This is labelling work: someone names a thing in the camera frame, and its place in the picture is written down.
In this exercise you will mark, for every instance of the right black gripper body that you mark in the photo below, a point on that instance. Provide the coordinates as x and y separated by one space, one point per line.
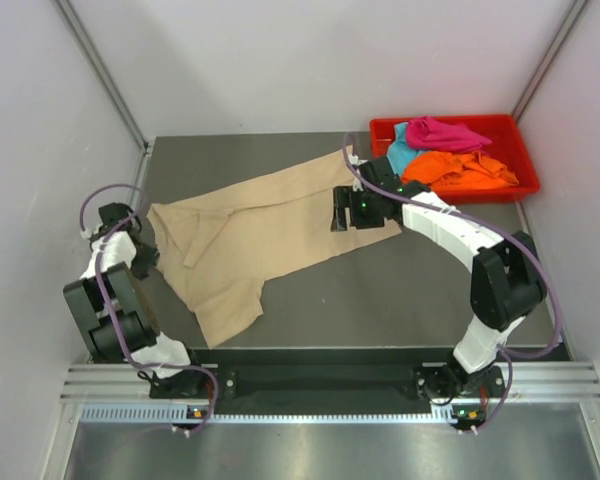
364 212

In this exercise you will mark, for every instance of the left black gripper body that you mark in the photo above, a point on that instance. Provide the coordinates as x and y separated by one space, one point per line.
144 260

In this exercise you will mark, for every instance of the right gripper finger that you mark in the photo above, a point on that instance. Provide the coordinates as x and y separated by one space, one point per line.
339 221
342 195

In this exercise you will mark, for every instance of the beige t shirt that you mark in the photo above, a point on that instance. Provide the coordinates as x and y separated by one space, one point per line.
217 250

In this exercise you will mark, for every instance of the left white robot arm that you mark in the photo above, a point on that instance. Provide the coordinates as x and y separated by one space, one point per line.
114 317

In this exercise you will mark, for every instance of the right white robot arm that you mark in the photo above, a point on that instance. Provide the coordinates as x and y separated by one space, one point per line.
505 286

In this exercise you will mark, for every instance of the light blue t shirt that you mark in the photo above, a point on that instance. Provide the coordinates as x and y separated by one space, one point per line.
399 153

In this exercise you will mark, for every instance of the orange t shirt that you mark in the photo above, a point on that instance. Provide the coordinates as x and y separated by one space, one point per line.
446 171

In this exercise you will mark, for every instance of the pink t shirt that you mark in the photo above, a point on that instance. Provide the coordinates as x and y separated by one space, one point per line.
428 133

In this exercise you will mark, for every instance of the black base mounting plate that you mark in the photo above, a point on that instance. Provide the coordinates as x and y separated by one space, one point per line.
322 381

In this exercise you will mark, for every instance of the red plastic bin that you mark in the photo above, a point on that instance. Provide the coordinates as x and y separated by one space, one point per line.
507 147

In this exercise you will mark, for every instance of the left aluminium corner post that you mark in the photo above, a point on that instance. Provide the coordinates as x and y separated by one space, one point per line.
88 48

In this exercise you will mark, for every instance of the aluminium corner post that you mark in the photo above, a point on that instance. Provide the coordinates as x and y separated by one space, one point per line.
566 28
88 48

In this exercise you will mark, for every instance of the aluminium front rail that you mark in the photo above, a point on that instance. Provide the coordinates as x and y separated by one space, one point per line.
113 394

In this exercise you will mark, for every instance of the right aluminium corner post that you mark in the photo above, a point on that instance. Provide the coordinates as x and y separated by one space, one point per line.
566 28

